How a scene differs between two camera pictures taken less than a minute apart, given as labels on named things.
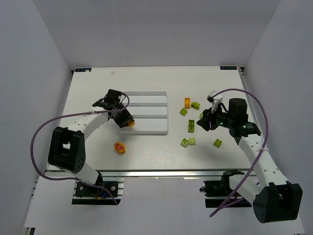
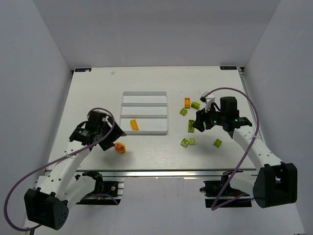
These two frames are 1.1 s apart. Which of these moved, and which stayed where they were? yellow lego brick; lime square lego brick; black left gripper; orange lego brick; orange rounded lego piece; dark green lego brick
Moved: black left gripper; yellow lego brick
Stayed: orange lego brick; lime square lego brick; dark green lego brick; orange rounded lego piece
